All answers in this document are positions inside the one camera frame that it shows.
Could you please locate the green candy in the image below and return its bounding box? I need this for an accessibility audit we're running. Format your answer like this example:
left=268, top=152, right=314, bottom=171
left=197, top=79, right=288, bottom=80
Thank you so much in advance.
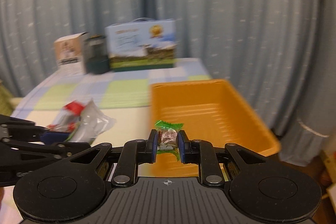
left=154, top=120, right=184, bottom=161

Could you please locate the clear red snack packet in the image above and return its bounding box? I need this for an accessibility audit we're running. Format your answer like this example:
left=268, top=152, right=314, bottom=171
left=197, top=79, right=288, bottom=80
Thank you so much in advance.
left=47, top=100, right=116, bottom=144

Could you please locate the green patterned cushion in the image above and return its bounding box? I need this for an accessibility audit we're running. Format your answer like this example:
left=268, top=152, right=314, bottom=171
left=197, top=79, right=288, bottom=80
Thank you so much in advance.
left=0, top=81, right=14, bottom=116

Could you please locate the orange plastic tray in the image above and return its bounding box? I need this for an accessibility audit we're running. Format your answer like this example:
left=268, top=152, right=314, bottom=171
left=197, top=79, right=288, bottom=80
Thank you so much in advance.
left=150, top=78, right=281, bottom=178

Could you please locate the checkered tablecloth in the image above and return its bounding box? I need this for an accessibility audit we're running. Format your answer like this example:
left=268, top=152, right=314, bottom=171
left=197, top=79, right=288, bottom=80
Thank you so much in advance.
left=12, top=58, right=211, bottom=146

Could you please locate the dark green glass jar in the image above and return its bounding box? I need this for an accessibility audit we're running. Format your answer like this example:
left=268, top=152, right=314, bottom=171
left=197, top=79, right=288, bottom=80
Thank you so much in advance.
left=85, top=35, right=110, bottom=75

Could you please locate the beige white product box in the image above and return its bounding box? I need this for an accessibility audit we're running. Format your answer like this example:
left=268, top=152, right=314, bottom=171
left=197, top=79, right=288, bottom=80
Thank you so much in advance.
left=54, top=32, right=89, bottom=77

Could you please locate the blue milk carton box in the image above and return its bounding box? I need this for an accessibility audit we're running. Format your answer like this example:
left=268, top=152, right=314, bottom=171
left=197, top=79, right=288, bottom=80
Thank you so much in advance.
left=105, top=18, right=177, bottom=72

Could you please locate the blue star curtain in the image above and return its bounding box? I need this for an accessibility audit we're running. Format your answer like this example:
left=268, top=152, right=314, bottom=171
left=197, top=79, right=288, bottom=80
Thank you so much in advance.
left=1, top=0, right=335, bottom=164

